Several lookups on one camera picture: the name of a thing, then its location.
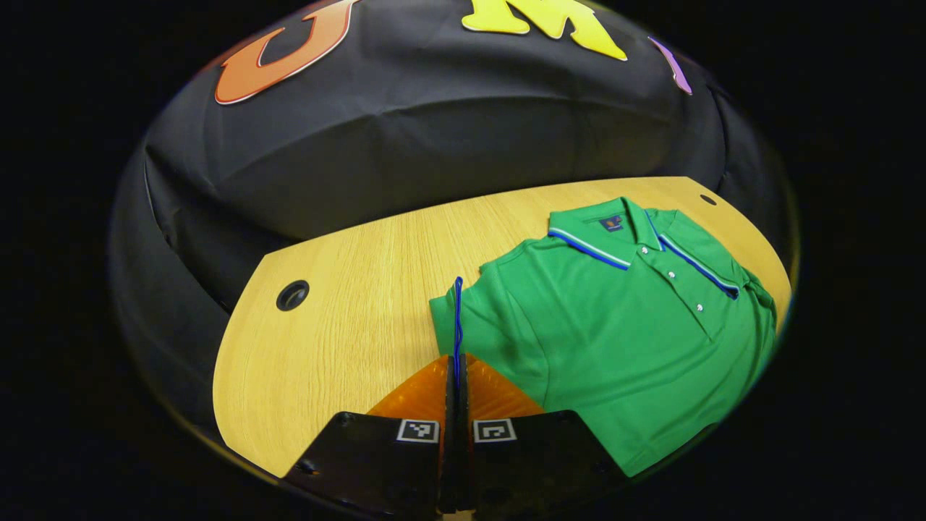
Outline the green T-shirt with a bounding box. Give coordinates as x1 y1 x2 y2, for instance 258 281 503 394
429 197 780 478

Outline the black backdrop cloth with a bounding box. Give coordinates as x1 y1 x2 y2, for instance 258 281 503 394
109 0 800 444

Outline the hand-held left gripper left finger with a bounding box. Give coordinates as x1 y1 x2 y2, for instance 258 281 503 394
282 355 459 518

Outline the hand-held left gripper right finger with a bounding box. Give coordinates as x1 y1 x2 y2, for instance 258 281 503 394
458 352 632 518

